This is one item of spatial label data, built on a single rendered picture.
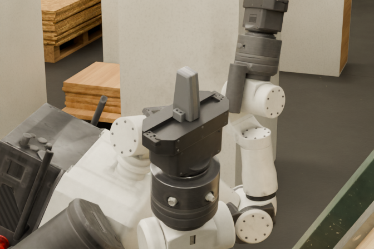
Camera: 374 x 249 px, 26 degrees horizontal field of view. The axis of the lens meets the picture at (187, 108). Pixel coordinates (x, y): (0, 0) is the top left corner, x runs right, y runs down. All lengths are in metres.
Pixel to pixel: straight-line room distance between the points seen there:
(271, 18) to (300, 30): 4.89
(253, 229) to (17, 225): 0.52
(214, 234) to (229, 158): 2.88
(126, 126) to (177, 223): 0.34
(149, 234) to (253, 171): 0.63
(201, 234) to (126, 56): 2.94
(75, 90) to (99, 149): 3.87
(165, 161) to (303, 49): 5.57
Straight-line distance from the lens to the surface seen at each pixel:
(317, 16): 6.42
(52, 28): 6.77
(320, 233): 1.95
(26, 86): 5.19
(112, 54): 5.93
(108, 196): 1.32
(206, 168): 0.99
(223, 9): 3.73
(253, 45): 1.58
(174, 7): 3.81
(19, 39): 5.07
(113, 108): 5.22
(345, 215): 1.92
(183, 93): 0.94
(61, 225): 1.21
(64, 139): 1.43
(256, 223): 1.66
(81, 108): 5.34
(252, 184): 1.66
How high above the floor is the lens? 1.92
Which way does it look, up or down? 20 degrees down
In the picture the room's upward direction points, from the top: straight up
